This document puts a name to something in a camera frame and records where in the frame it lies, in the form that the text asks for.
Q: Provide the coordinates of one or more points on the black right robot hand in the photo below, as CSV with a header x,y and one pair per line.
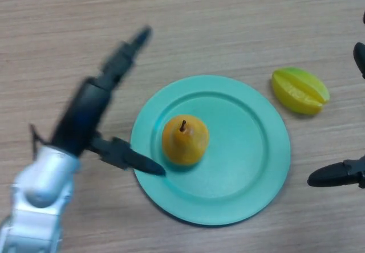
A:
x,y
332,176

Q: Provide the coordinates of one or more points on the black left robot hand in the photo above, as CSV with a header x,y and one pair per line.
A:
x,y
82,116

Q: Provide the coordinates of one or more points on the yellow pear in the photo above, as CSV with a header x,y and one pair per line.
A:
x,y
185,142

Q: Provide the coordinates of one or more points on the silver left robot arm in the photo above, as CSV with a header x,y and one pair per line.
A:
x,y
40,196

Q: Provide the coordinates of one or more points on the green round plate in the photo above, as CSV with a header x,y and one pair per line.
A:
x,y
242,156

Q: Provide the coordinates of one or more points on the yellow-green starfruit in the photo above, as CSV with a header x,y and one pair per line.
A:
x,y
299,92

